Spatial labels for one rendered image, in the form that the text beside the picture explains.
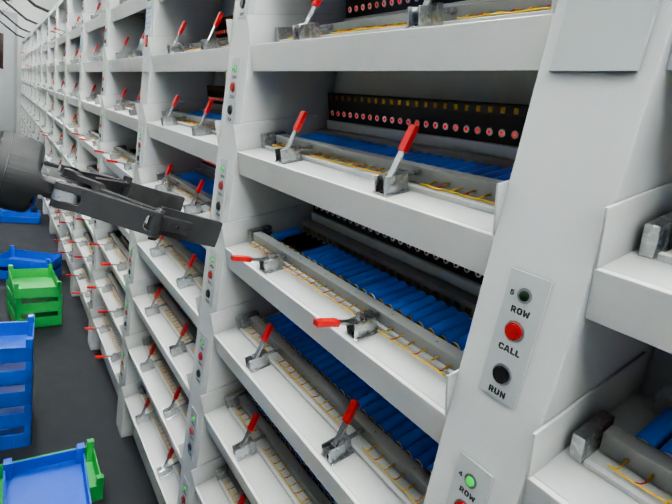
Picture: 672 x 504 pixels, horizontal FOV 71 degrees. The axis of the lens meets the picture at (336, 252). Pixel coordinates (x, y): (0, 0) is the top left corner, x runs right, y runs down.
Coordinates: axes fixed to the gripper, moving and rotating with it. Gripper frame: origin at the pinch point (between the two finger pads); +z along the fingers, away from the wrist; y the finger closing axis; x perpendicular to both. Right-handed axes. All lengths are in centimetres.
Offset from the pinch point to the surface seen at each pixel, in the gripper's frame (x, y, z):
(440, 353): -4.5, 24.0, 24.7
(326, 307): -7.5, 3.5, 23.0
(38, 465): -95, -81, 11
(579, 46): 26.4, 33.6, 12.7
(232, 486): -62, -25, 39
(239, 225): -3.6, -30.0, 22.0
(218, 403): -44, -30, 31
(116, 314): -64, -127, 33
